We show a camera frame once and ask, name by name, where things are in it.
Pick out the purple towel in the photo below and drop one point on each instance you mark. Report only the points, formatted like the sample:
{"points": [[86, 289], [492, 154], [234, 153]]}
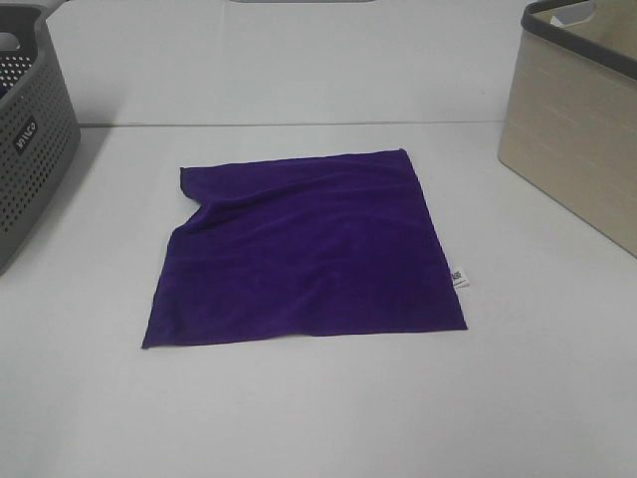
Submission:
{"points": [[315, 246]]}

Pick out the beige bin with grey rim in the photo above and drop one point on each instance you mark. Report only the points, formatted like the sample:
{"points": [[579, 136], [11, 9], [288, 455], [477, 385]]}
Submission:
{"points": [[570, 125]]}

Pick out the grey perforated plastic basket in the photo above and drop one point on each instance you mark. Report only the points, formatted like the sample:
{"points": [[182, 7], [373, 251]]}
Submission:
{"points": [[40, 134]]}

